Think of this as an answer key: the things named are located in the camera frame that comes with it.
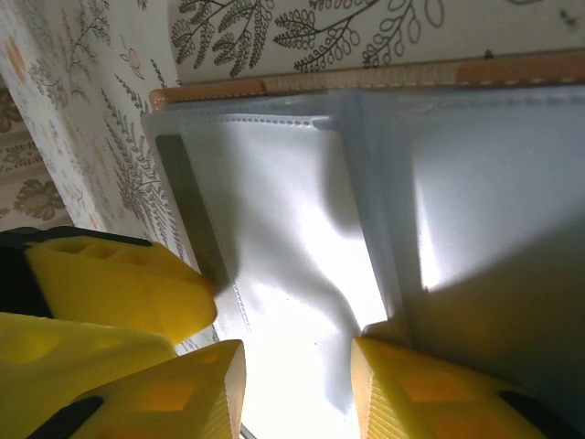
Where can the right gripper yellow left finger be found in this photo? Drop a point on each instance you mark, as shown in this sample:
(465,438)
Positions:
(183,402)

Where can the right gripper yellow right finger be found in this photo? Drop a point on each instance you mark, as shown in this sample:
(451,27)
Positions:
(434,398)

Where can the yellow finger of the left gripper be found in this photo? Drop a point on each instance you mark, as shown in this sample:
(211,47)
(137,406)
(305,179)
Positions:
(55,366)
(128,288)

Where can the pink leather card holder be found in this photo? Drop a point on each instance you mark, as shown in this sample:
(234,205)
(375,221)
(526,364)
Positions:
(503,183)

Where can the dark grey credit card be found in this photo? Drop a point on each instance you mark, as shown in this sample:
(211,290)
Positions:
(192,206)

